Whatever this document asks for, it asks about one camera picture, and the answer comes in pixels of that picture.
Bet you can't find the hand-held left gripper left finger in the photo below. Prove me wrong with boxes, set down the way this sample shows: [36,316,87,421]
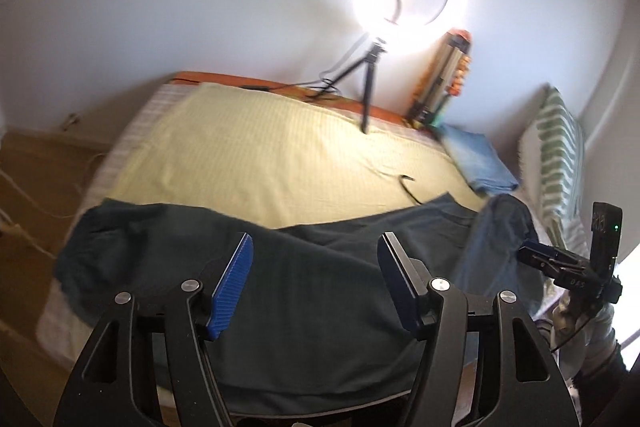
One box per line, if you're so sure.
[52,232,254,427]

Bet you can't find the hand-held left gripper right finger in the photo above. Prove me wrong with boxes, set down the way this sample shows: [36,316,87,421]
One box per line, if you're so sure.
[376,232,583,427]

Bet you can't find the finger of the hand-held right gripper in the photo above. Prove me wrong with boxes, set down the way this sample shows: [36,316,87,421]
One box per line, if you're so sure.
[517,242,557,276]

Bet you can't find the dark green pants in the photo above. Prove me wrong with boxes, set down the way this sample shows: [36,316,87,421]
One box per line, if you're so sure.
[54,193,488,420]

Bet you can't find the person's right forearm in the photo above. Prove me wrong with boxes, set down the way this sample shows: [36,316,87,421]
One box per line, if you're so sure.
[575,307,623,368]

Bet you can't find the blue-grey pants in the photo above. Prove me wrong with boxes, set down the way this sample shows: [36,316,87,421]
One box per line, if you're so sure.
[450,194,546,315]

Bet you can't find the person's right hand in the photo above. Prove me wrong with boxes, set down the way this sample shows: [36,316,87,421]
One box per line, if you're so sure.
[552,292,598,338]

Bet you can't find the green striped pillow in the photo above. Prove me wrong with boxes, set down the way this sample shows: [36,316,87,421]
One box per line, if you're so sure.
[517,86,586,233]

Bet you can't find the folded blue jeans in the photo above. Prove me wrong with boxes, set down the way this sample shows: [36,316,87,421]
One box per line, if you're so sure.
[440,124,519,195]

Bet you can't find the yellow striped blanket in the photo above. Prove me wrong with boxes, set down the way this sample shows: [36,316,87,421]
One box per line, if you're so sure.
[97,84,488,228]

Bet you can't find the checked bed sheet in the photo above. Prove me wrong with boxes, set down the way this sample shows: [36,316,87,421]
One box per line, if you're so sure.
[37,84,196,400]

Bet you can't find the braided orange cloth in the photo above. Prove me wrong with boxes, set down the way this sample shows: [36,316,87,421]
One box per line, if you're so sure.
[450,29,474,100]

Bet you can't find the orange patterned sheet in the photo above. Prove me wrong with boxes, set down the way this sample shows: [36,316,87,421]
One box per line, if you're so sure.
[172,71,416,120]

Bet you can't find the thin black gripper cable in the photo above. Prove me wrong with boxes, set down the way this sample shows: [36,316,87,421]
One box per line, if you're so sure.
[549,304,601,352]

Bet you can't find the short black cable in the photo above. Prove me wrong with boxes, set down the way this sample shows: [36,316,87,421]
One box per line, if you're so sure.
[395,175,426,205]

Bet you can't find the folded grey metal frame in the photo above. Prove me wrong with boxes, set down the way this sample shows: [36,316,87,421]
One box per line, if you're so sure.
[410,29,473,125]

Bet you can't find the black tripod cable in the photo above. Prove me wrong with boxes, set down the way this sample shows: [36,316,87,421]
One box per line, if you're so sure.
[240,77,346,100]

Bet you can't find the white floor cable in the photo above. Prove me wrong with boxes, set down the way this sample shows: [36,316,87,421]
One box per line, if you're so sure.
[0,167,56,258]

